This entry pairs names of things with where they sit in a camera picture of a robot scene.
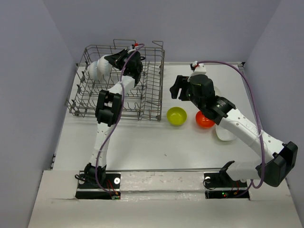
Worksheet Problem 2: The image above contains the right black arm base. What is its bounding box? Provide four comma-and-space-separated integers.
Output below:
202, 161, 250, 200

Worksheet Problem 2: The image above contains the white round bowl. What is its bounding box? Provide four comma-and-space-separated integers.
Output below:
214, 86, 221, 96
87, 60, 103, 81
97, 55, 112, 76

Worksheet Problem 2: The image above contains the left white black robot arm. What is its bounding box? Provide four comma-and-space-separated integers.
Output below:
84, 47, 143, 188

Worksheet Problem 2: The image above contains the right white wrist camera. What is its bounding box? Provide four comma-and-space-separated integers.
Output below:
190, 61, 207, 76

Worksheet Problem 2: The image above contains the grey wire dish rack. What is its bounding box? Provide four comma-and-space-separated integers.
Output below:
65, 39, 165, 121

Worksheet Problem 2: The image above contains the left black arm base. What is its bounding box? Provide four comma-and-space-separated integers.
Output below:
74, 163, 121, 200

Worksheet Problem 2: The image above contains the white square bowl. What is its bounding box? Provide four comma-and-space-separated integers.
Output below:
215, 125, 236, 142

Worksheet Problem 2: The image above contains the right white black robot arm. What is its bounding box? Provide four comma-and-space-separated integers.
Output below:
170, 74, 298, 187

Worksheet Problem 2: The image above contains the orange bowl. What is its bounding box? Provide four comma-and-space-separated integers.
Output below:
195, 111, 215, 129

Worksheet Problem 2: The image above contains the lime green bowl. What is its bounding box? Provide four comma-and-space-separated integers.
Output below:
166, 107, 187, 126

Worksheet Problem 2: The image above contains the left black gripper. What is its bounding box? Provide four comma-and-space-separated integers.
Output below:
104, 49, 128, 71

